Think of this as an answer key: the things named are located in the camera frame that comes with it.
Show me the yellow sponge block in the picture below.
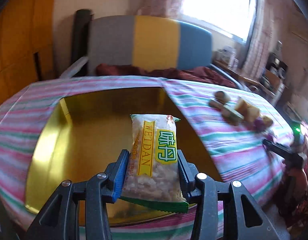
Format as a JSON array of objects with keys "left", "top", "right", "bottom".
[
  {"left": 234, "top": 98, "right": 249, "bottom": 116},
  {"left": 244, "top": 105, "right": 260, "bottom": 123}
]

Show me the wooden desk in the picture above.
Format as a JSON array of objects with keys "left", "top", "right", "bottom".
[{"left": 213, "top": 60, "right": 276, "bottom": 99}]

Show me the maroon blanket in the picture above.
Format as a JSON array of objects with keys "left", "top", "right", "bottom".
[{"left": 95, "top": 63, "right": 239, "bottom": 88}]

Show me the person's right hand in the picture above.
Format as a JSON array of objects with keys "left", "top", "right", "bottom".
[{"left": 288, "top": 167, "right": 308, "bottom": 198}]

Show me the striped bed sheet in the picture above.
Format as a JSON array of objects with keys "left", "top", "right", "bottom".
[{"left": 0, "top": 76, "right": 293, "bottom": 229}]

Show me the Weidan snack packet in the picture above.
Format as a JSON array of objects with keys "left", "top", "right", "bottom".
[{"left": 120, "top": 114, "right": 189, "bottom": 213}]

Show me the yellow plush toy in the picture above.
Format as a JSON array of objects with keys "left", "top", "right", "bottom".
[{"left": 262, "top": 115, "right": 274, "bottom": 129}]

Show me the cream tea box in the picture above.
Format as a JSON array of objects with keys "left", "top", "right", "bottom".
[{"left": 221, "top": 105, "right": 244, "bottom": 125}]

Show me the tricolour headboard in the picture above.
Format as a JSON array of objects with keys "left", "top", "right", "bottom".
[{"left": 87, "top": 15, "right": 212, "bottom": 76}]

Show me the white carton on desk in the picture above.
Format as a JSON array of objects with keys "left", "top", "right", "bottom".
[{"left": 217, "top": 46, "right": 236, "bottom": 67}]

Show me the gold storage box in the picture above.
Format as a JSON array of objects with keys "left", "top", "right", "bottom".
[{"left": 25, "top": 87, "right": 221, "bottom": 213}]

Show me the purple packet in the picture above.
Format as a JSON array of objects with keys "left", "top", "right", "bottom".
[{"left": 253, "top": 118, "right": 266, "bottom": 132}]

